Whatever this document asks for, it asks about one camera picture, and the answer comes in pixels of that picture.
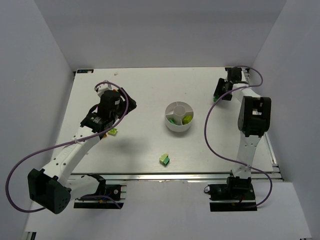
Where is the dark green lego plate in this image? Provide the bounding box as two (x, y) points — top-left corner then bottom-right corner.
(169, 118), (176, 125)

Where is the pale green curved lego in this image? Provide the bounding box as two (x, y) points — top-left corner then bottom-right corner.
(159, 153), (169, 162)

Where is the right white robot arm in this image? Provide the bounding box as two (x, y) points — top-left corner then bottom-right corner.
(213, 67), (272, 195)

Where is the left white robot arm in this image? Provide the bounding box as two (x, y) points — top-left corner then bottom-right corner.
(27, 87), (137, 214)

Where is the lime green lego plate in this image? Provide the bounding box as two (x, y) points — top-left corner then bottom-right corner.
(107, 128), (118, 136)

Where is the blue label sticker left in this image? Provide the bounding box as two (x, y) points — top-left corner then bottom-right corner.
(76, 69), (94, 74)

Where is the white round divided container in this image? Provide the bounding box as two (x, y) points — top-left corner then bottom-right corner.
(164, 101), (194, 133)

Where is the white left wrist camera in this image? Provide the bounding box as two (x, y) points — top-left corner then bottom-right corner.
(94, 81), (113, 97)

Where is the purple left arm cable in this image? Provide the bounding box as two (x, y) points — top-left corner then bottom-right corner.
(5, 80), (130, 213)

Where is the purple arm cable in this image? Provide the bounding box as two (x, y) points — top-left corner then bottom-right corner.
(204, 65), (273, 210)
(5, 80), (130, 213)

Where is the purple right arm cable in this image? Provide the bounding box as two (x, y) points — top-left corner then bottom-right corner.
(204, 65), (273, 210)

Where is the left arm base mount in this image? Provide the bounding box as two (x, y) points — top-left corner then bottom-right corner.
(65, 174), (127, 209)

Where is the aluminium table front rail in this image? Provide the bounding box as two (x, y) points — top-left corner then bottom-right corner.
(69, 172), (283, 181)

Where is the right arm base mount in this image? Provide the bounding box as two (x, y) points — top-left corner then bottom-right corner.
(203, 176), (258, 212)

